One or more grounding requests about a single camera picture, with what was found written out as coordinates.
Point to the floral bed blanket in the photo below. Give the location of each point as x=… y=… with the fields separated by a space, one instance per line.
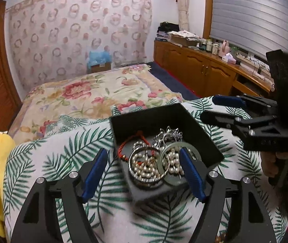
x=83 y=96

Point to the grey window blind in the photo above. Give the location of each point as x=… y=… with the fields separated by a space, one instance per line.
x=255 y=12

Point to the flat cardboard box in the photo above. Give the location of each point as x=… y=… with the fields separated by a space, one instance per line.
x=182 y=39

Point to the cream side curtain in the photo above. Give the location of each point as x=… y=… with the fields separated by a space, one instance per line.
x=183 y=2

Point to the wooden sideboard cabinet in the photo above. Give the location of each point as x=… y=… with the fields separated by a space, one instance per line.
x=192 y=63

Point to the row of small bottles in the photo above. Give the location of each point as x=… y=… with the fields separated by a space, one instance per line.
x=209 y=46

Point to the leaf print tablecloth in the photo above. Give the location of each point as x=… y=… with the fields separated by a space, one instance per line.
x=65 y=151

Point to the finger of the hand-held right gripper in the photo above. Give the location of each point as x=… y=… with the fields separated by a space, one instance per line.
x=228 y=100
x=217 y=119

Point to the silver bangle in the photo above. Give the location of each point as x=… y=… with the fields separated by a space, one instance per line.
x=146 y=183

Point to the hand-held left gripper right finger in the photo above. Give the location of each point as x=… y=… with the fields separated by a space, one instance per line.
x=192 y=174

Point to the black square box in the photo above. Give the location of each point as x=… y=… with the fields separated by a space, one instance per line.
x=202 y=136

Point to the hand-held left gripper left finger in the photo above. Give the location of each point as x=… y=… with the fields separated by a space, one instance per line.
x=94 y=174

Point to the circle print curtain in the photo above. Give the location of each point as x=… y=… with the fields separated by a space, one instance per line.
x=70 y=30

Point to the small cardboard box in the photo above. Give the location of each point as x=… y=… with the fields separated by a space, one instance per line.
x=100 y=67

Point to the blue plastic bag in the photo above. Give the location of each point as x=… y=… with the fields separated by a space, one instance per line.
x=99 y=57

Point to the dark blue bedsheet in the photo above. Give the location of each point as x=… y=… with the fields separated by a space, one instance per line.
x=171 y=81

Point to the pink tissue box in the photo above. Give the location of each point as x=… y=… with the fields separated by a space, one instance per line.
x=228 y=58

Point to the stack of folded clothes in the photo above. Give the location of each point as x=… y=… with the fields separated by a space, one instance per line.
x=168 y=31

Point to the person's right hand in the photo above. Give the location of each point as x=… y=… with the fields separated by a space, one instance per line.
x=269 y=164

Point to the pink bottle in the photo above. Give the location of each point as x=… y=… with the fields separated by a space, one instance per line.
x=224 y=48

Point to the pale jade bangle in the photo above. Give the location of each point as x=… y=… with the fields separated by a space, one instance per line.
x=165 y=167

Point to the white power strip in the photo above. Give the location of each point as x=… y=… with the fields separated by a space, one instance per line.
x=245 y=60

